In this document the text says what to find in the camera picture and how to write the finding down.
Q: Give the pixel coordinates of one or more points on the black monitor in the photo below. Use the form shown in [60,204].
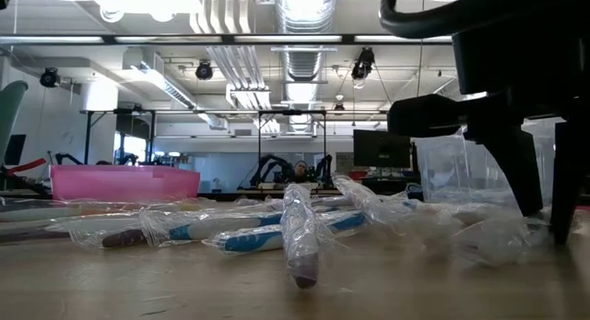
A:
[381,148]

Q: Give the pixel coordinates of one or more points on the silver ventilation duct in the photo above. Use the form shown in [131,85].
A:
[302,66]

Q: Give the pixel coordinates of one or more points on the tall clear plastic bin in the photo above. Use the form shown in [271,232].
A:
[442,172]

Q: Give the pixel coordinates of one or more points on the background black robot arm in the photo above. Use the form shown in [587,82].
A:
[269,168]
[324,168]

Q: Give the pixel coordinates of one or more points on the person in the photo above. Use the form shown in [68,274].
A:
[300,170]

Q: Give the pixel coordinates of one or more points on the black overhead frame beam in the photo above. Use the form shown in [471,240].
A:
[184,39]

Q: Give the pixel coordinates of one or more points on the white wall clock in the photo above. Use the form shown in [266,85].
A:
[68,136]

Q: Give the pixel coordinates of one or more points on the green white packaged toothbrush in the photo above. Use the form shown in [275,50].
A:
[302,246]

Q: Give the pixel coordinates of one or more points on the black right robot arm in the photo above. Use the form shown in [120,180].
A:
[530,6]

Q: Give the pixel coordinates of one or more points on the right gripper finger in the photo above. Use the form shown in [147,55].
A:
[516,163]
[567,181]

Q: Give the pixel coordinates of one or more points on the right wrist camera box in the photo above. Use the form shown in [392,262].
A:
[424,114]

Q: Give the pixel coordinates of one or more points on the black ceiling spotlight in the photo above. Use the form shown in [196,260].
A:
[204,71]
[364,64]
[48,76]

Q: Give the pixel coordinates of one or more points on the blue white packaged toothbrush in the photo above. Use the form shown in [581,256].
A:
[207,228]
[258,240]

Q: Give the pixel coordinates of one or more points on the pink plastic bin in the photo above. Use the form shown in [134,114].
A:
[115,181]

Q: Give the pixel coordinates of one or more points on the red box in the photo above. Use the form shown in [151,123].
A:
[357,175]

